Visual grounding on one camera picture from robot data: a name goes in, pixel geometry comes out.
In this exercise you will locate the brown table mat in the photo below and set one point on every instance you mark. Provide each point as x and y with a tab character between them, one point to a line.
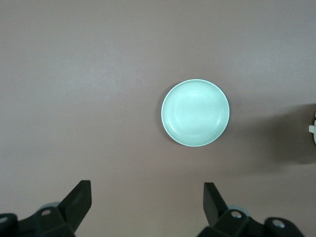
86	98

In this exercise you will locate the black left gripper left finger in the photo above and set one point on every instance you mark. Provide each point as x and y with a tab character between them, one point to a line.
54	222

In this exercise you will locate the pale green round plate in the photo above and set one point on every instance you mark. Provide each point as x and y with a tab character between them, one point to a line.
195	112

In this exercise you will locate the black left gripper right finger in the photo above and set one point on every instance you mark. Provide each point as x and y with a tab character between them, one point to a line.
234	224

